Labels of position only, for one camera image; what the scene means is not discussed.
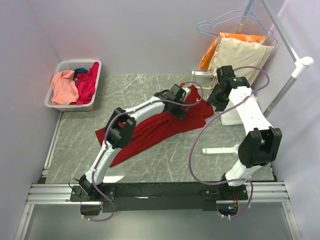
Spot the magenta shirt in basket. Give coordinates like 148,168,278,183
72,61,100,105

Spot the orange hanging garment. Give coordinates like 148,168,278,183
198,32,268,70

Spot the salmon pink shirt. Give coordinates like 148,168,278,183
51,70,79,105

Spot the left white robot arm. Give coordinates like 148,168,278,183
79,84,197,201

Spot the dark blue shirt in basket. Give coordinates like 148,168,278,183
73,68,88,82

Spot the beige hanging garment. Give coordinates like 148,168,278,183
207,38,274,90

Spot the blue wire hanger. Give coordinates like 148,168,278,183
196,0,279,47

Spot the dark red t-shirt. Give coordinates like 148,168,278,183
96,85,214,167

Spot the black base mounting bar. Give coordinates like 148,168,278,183
70,182,249,216

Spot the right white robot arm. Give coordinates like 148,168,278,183
207,65,282,200

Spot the white metal clothes rack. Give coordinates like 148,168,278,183
191,0,315,156

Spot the folded white t-shirt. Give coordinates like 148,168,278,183
221,94,250,126

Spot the aluminium rail frame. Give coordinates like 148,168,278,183
14,182,302,240

